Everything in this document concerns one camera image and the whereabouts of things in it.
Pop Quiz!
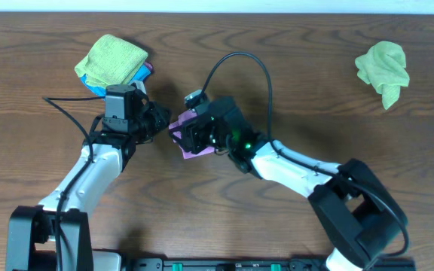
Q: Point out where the purple microfiber cloth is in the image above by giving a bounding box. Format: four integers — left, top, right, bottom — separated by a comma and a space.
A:
169, 110, 215, 160

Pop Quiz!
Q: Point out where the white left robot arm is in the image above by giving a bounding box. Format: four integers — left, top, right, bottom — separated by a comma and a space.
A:
5, 99, 171, 271

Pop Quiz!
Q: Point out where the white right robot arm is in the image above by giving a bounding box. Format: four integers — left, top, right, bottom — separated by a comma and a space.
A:
169, 111, 410, 270

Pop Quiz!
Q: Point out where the folded blue cloth in stack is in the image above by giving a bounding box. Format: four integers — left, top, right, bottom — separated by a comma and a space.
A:
80, 65, 152, 98

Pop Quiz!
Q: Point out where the folded pink cloth under stack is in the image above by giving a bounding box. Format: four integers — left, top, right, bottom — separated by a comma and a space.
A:
144, 62, 154, 73

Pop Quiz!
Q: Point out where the folded green cloth on stack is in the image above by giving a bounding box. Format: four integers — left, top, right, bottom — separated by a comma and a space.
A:
75, 34, 148, 88

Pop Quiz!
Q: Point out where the crumpled green cloth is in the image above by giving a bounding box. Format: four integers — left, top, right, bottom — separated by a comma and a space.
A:
355, 41, 410, 110

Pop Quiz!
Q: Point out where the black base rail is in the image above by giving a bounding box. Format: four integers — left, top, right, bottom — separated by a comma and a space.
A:
88, 248, 417, 271

